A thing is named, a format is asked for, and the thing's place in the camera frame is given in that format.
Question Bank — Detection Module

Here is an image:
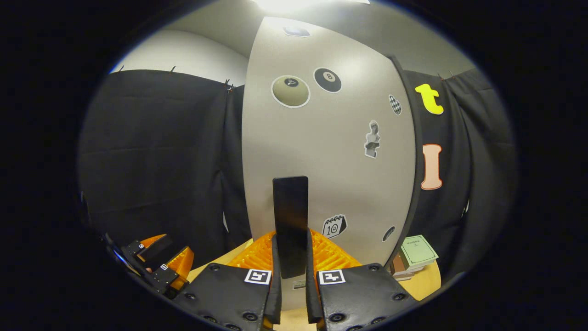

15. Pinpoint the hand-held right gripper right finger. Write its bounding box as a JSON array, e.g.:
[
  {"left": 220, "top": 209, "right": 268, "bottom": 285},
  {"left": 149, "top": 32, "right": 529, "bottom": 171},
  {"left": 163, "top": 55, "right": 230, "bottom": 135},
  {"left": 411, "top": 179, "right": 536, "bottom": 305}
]
[{"left": 305, "top": 228, "right": 418, "bottom": 331}]

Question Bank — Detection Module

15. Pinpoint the grey cabinet door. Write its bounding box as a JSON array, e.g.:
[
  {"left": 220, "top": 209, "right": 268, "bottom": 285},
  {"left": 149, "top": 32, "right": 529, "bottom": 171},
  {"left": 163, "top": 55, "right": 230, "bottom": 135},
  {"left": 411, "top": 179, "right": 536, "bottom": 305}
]
[{"left": 242, "top": 16, "right": 416, "bottom": 311}]

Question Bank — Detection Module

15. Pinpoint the black backdrop cloth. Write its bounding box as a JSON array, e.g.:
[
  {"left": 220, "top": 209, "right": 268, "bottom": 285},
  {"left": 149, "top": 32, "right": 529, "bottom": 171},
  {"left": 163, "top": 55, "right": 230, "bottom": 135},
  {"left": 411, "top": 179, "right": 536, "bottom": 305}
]
[{"left": 77, "top": 69, "right": 519, "bottom": 295}]

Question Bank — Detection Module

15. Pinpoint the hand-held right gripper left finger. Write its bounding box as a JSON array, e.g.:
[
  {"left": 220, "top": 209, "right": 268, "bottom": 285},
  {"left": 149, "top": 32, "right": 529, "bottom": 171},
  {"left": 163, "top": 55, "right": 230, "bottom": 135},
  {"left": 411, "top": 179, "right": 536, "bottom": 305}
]
[{"left": 172, "top": 230, "right": 282, "bottom": 331}]

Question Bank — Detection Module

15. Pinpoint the green book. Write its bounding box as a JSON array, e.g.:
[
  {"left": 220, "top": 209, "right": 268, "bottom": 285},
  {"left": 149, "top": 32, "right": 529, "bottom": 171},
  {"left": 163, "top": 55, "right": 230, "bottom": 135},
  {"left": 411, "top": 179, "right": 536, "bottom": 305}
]
[{"left": 401, "top": 235, "right": 439, "bottom": 272}]

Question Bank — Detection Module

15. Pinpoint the ceiling light panel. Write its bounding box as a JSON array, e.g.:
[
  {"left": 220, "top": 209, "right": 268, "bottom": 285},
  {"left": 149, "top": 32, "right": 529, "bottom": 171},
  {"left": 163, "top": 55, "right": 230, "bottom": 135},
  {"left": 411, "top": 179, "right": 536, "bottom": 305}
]
[{"left": 253, "top": 0, "right": 370, "bottom": 14}]

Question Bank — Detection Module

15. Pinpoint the dark grey cabinet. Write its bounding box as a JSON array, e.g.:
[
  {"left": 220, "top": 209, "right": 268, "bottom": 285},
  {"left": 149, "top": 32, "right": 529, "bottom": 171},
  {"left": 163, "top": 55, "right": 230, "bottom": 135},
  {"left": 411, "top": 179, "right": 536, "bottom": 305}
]
[{"left": 385, "top": 54, "right": 424, "bottom": 274}]

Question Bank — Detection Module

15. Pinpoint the brown book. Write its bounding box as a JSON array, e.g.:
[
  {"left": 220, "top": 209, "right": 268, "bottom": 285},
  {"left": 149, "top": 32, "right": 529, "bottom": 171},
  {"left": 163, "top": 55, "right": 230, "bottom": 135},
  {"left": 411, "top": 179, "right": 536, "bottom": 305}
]
[{"left": 390, "top": 253, "right": 407, "bottom": 276}]

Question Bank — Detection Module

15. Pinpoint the black door handle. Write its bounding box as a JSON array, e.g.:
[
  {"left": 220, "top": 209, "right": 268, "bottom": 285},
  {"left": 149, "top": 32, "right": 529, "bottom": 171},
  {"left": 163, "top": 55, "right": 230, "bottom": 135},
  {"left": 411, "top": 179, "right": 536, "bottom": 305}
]
[{"left": 272, "top": 176, "right": 309, "bottom": 280}]

